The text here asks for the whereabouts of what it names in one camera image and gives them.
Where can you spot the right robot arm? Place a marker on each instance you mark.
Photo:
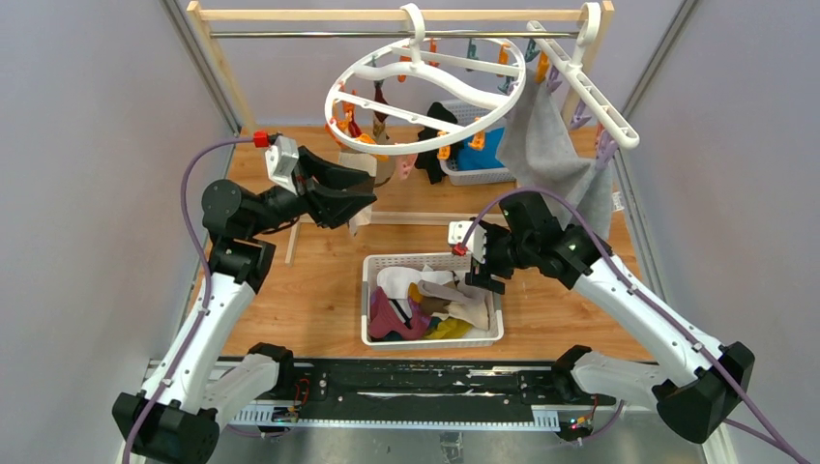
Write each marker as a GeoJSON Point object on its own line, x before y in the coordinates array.
{"type": "Point", "coordinates": [695, 381]}

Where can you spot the blue cloth in basket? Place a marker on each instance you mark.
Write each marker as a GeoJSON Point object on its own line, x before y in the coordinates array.
{"type": "Point", "coordinates": [469, 158]}

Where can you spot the orange clothespin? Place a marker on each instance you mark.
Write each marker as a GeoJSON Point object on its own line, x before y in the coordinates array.
{"type": "Point", "coordinates": [443, 152]}

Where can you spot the yellow sock in basket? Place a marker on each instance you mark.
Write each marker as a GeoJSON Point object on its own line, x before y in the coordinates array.
{"type": "Point", "coordinates": [450, 328]}

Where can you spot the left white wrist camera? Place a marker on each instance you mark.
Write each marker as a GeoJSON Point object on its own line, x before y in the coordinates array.
{"type": "Point", "coordinates": [281, 159]}

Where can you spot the white basket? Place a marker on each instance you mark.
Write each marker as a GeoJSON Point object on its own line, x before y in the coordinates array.
{"type": "Point", "coordinates": [466, 113]}
{"type": "Point", "coordinates": [442, 261]}

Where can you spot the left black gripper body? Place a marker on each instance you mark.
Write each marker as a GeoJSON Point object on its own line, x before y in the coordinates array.
{"type": "Point", "coordinates": [304, 184]}

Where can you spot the pink clothespin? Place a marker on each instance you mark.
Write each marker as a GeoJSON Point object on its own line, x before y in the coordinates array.
{"type": "Point", "coordinates": [404, 165]}

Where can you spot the purple striped sock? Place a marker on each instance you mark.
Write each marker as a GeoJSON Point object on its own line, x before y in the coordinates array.
{"type": "Point", "coordinates": [401, 316]}

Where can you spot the white back basket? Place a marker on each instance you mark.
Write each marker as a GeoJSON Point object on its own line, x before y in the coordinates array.
{"type": "Point", "coordinates": [466, 113]}

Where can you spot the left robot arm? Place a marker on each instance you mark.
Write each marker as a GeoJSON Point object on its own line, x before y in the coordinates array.
{"type": "Point", "coordinates": [179, 412]}

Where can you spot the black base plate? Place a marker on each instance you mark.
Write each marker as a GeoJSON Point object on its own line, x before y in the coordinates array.
{"type": "Point", "coordinates": [421, 394]}

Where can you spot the grey towel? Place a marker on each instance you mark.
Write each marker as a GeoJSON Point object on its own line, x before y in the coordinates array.
{"type": "Point", "coordinates": [537, 149]}

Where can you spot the white front basket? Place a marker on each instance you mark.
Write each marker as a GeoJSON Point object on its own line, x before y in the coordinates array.
{"type": "Point", "coordinates": [442, 261]}

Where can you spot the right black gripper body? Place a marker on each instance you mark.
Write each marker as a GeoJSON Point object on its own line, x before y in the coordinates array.
{"type": "Point", "coordinates": [499, 252]}

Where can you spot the straight white clip hanger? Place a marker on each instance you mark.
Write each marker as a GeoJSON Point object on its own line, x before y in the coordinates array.
{"type": "Point", "coordinates": [584, 98]}

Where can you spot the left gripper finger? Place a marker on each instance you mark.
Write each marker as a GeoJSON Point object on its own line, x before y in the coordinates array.
{"type": "Point", "coordinates": [331, 175]}
{"type": "Point", "coordinates": [346, 204]}

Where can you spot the wooden drying rack frame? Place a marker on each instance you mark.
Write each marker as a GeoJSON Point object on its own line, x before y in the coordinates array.
{"type": "Point", "coordinates": [483, 20]}

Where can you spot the metal rack rod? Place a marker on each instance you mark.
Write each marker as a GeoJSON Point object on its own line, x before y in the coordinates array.
{"type": "Point", "coordinates": [451, 34]}

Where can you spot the brown beige patterned sock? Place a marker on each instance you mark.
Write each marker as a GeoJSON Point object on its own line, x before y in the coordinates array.
{"type": "Point", "coordinates": [449, 300]}

